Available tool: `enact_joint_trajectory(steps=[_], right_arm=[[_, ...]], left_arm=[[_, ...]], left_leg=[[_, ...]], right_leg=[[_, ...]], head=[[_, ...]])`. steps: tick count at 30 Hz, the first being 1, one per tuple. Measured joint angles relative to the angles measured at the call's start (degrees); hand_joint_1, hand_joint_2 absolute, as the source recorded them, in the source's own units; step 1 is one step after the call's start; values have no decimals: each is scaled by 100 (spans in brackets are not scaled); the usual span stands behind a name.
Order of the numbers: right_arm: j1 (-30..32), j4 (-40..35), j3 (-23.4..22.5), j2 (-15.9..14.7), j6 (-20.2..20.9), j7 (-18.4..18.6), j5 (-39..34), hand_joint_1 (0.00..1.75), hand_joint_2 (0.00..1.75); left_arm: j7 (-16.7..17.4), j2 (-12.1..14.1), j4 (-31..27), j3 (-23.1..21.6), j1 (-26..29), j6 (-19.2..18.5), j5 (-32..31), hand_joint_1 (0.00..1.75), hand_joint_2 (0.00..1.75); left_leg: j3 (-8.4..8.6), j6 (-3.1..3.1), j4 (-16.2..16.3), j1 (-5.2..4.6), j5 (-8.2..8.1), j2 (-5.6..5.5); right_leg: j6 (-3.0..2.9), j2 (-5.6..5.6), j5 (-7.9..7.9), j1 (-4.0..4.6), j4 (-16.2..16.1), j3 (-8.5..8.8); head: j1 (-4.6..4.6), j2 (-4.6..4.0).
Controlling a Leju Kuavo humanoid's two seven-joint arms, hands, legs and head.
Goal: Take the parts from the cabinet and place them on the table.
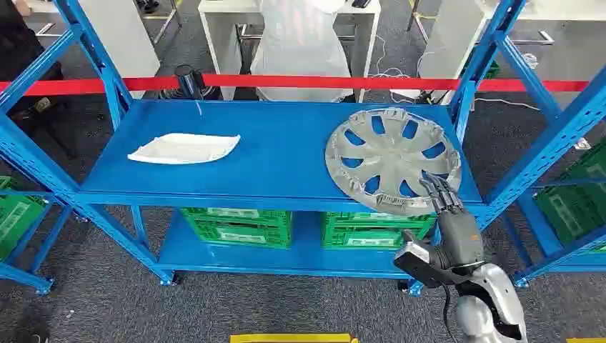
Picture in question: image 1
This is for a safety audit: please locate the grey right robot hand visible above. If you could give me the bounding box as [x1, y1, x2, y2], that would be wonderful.
[419, 171, 486, 276]

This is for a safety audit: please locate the silver plastic wheel hubcap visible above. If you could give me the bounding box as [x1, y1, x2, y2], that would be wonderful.
[324, 107, 462, 217]

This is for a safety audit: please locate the green plastic crate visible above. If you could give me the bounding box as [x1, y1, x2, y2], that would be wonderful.
[0, 176, 49, 262]
[180, 207, 293, 250]
[535, 183, 606, 252]
[560, 139, 606, 182]
[322, 212, 437, 251]

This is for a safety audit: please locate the large blue metal shelf rack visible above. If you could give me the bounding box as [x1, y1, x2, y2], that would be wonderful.
[0, 0, 606, 297]

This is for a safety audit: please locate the white board panel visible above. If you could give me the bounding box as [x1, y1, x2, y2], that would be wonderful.
[78, 0, 161, 99]
[419, 0, 489, 93]

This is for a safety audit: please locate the red barrier belt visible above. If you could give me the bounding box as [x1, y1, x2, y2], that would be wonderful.
[0, 73, 590, 98]

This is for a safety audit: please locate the white translucent plastic cover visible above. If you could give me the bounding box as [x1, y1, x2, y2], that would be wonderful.
[251, 0, 354, 103]

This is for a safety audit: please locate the white plastic panel part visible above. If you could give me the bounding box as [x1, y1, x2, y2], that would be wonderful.
[126, 133, 242, 166]

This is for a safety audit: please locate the white table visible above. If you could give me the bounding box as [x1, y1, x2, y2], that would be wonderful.
[197, 0, 382, 103]

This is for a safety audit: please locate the person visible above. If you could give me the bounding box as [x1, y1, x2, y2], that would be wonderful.
[0, 0, 76, 157]

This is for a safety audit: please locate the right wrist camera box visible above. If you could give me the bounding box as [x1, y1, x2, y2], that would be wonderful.
[394, 230, 448, 289]

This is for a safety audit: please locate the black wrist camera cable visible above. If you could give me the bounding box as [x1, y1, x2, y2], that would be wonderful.
[441, 283, 458, 343]

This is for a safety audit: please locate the white floor cable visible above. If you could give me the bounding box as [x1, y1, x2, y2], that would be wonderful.
[473, 96, 542, 113]

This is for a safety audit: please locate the black stanchion post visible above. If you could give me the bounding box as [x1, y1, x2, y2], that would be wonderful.
[158, 64, 221, 101]

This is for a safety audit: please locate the metal chair frame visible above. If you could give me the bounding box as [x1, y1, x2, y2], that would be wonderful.
[141, 0, 184, 46]

